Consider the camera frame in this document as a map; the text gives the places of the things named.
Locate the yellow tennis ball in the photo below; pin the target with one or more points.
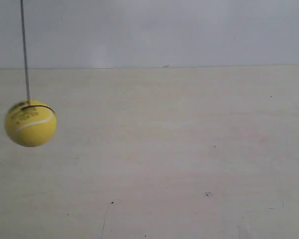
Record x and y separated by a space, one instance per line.
30 123

